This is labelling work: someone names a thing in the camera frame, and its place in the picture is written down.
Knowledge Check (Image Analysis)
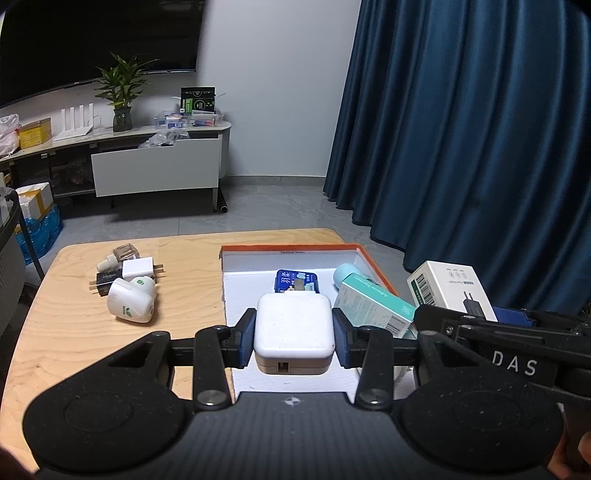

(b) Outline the adhesive bandages box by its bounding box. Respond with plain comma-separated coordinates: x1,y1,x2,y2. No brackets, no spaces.
334,273,416,338

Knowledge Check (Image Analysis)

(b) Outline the white square power adapter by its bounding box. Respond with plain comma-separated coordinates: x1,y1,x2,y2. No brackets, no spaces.
253,290,335,375

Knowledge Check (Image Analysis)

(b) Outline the toothpick jar light blue lid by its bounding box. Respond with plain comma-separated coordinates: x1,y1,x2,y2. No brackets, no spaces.
332,263,370,290

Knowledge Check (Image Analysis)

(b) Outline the blue floss pick tin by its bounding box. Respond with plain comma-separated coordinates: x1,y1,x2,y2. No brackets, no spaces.
274,269,320,293

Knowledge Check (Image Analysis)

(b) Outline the white charger retail box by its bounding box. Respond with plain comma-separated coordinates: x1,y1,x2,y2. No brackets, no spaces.
407,260,497,322

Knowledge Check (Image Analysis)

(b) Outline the white flat-pin charger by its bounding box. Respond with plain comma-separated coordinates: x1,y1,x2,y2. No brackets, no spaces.
121,257,164,281

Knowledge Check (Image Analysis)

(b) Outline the clear bottle white cap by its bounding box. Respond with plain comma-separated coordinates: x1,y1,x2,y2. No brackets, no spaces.
96,243,140,273

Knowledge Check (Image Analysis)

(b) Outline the orange white cardboard tray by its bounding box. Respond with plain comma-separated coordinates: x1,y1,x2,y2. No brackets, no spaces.
221,245,415,397

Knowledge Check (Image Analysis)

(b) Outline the white tv cabinet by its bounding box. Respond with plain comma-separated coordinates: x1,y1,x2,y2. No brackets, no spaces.
1,121,231,213

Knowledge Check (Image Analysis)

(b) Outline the blue plastic bag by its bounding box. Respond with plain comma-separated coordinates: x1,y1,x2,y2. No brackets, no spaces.
14,204,63,265

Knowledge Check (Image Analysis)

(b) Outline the dark blue curtain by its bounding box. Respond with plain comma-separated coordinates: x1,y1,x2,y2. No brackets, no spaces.
324,1,590,314

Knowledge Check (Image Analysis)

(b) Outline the round black side table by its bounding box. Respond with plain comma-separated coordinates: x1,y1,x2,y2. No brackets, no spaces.
1,186,45,334

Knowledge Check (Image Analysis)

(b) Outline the black green box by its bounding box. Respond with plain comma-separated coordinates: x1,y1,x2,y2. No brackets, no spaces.
180,86,215,115

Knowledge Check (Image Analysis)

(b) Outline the white cardboard boxes floor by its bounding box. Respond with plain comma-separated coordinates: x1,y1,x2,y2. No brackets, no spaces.
16,182,54,221

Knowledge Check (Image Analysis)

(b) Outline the white router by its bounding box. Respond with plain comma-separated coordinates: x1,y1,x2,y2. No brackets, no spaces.
53,102,94,141

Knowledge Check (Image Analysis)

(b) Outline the potted green plant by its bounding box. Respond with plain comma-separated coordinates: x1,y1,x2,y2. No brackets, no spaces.
95,53,155,133

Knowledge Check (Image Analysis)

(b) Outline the yellow box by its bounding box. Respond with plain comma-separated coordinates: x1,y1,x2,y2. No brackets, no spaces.
17,118,52,150

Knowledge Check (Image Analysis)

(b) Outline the white plastic bag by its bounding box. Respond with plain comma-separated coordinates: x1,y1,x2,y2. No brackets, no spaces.
0,114,20,158

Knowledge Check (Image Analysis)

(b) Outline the wall television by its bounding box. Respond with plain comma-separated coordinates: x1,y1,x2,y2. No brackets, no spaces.
1,0,205,107

